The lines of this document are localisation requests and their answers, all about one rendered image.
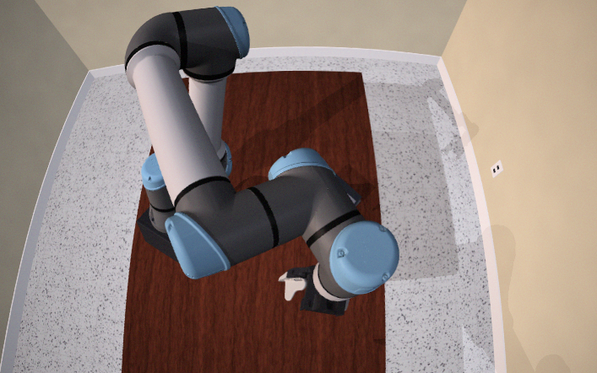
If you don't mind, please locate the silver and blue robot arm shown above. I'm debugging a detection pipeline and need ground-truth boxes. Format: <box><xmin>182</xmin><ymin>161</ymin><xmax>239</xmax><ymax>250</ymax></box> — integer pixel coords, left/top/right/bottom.
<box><xmin>124</xmin><ymin>6</ymin><xmax>399</xmax><ymax>301</ymax></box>

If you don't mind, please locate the grey flat panel with square hole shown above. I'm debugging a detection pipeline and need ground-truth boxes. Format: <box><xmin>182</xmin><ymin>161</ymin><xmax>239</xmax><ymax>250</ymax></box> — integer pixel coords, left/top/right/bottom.
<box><xmin>335</xmin><ymin>173</ymin><xmax>362</xmax><ymax>206</ymax></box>

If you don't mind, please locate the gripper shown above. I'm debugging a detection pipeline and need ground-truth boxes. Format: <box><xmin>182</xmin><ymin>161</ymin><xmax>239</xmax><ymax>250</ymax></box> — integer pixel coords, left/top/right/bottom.
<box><xmin>279</xmin><ymin>265</ymin><xmax>350</xmax><ymax>316</ymax></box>

